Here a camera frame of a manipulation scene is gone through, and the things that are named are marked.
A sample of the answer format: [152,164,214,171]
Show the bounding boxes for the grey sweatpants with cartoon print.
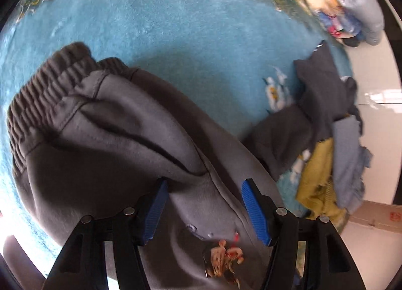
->
[7,43,281,289]

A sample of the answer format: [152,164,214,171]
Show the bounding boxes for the cardboard box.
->
[349,201,402,233]

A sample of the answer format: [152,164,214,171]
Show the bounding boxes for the mustard yellow knit sweater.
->
[296,138,348,233]

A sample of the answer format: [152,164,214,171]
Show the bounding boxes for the light blue-grey garment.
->
[332,116,373,214]

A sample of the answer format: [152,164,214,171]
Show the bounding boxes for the dark navy fleece garment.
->
[243,41,364,181]

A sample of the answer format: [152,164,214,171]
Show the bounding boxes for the teal floral bed blanket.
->
[1,0,352,137]

